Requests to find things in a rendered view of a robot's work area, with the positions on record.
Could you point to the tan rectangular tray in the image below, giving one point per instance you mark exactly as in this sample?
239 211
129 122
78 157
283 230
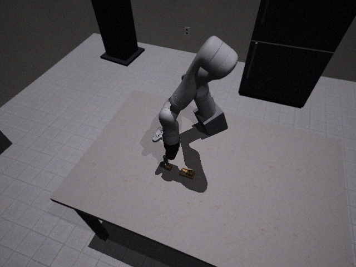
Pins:
183 173

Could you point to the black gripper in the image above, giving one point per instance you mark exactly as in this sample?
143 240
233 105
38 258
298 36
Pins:
171 144

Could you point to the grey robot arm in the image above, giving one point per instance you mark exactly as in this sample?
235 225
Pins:
218 59

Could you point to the tan cube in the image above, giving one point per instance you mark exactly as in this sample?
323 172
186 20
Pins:
168 167
190 172

